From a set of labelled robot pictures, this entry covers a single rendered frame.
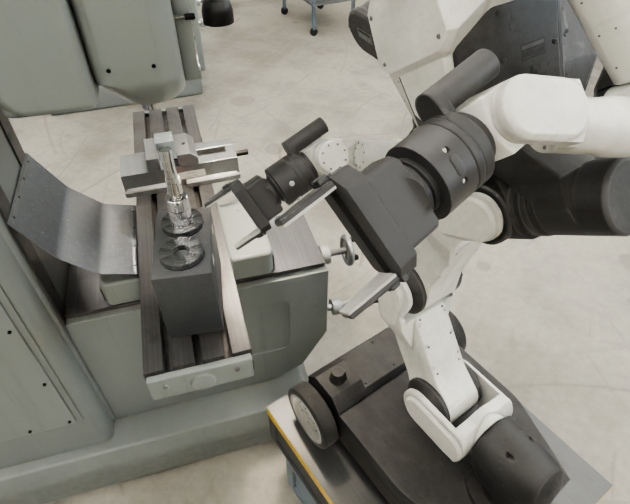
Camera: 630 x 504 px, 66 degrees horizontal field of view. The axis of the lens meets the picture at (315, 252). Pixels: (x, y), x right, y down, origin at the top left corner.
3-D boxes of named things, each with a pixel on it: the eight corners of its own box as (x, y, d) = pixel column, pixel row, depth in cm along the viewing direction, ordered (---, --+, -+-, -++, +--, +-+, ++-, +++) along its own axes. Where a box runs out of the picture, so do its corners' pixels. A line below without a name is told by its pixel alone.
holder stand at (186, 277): (221, 263, 125) (209, 200, 111) (224, 331, 109) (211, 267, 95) (173, 269, 123) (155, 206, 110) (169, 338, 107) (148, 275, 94)
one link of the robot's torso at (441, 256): (448, 295, 125) (580, 204, 84) (397, 327, 117) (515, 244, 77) (414, 246, 128) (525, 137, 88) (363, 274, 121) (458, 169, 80)
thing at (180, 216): (170, 215, 107) (165, 194, 103) (192, 211, 108) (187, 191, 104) (171, 228, 104) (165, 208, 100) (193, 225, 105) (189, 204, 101)
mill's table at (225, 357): (196, 120, 196) (193, 101, 191) (257, 377, 109) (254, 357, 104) (137, 128, 191) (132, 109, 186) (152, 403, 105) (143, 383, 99)
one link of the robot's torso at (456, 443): (506, 427, 129) (520, 401, 120) (454, 471, 120) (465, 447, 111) (448, 372, 141) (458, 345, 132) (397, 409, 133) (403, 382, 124)
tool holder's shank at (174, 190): (168, 192, 102) (156, 146, 95) (183, 190, 103) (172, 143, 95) (168, 201, 100) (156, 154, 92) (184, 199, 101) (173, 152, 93)
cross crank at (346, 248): (352, 248, 182) (354, 224, 173) (363, 270, 173) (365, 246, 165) (311, 257, 178) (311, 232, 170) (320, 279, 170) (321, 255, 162)
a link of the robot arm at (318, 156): (297, 191, 106) (339, 162, 107) (312, 198, 96) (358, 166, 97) (269, 147, 101) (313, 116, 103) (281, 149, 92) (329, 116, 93)
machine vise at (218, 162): (232, 154, 163) (228, 124, 155) (241, 178, 152) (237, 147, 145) (124, 171, 155) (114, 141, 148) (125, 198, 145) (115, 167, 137)
